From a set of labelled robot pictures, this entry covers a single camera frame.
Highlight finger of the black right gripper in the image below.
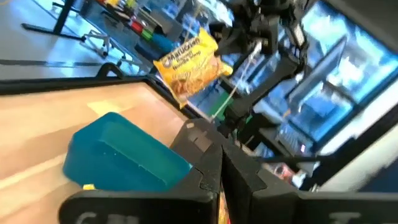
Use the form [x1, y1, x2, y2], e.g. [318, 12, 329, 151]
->
[217, 35, 259, 57]
[208, 22, 249, 40]

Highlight red storage box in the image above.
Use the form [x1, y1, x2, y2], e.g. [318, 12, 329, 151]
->
[129, 19, 144, 34]

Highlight teal plastic bin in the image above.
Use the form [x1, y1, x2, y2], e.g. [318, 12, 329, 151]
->
[62, 111, 193, 192]

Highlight green storage box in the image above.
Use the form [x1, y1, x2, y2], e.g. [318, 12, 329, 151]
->
[141, 27, 155, 41]

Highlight white cable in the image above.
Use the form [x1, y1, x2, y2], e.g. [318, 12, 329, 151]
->
[210, 42, 262, 122]

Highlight yellow Maruchan noodle pack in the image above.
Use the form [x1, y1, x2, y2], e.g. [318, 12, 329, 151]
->
[152, 27, 234, 110]

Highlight white office chair base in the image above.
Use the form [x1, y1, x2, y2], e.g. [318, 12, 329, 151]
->
[81, 29, 141, 68]

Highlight black desk leg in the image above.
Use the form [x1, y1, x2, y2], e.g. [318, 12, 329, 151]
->
[21, 0, 87, 43]

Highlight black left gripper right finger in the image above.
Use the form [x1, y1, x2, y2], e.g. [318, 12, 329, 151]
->
[222, 140, 398, 224]

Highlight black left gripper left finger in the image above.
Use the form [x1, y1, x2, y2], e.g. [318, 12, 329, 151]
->
[58, 119, 223, 224]

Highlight blue storage box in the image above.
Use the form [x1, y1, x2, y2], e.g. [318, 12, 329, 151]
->
[135, 32, 175, 62]

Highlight black bracket bar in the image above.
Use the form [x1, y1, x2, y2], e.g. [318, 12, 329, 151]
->
[95, 62, 125, 79]

